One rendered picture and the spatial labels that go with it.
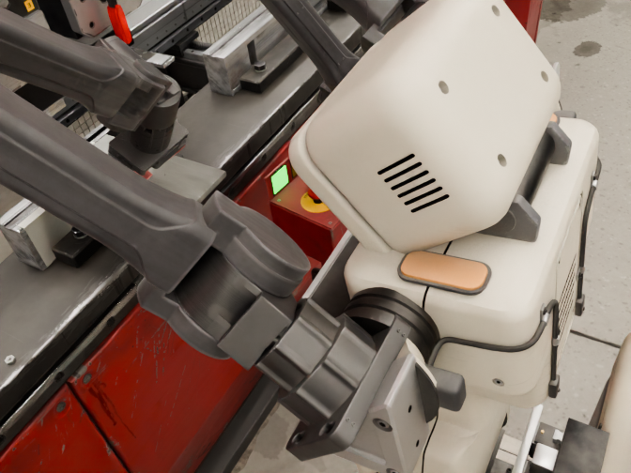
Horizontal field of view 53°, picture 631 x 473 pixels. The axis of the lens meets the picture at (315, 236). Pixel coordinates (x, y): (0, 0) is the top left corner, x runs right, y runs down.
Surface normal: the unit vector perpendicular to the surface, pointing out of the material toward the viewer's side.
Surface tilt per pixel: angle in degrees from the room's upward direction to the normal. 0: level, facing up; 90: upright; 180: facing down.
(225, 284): 52
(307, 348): 44
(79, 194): 74
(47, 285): 0
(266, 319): 58
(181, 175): 0
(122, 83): 110
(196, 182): 0
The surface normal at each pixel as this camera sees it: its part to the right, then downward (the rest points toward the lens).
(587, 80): -0.10, -0.70
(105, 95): 0.68, 0.68
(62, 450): 0.86, 0.29
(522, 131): 0.58, -0.27
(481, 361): -0.48, 0.66
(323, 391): -0.07, 0.26
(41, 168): 0.22, 0.44
